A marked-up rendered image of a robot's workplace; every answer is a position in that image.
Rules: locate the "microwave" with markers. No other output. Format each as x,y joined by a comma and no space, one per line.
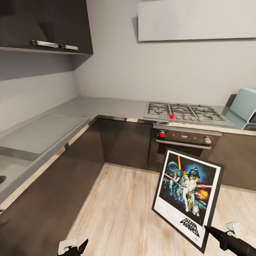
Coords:
244,104

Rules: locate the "oven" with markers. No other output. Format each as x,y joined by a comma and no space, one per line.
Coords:
192,141

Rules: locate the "drop in sink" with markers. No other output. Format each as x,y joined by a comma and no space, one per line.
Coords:
23,147

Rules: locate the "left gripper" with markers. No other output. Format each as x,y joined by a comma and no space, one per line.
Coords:
74,251

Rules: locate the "cabinet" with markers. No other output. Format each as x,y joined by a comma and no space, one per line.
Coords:
45,26

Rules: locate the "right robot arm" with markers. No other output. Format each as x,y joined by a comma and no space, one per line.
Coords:
231,239

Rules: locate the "poster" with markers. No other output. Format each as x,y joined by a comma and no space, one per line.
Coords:
187,194

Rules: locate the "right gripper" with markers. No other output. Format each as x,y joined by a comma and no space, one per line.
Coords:
237,246

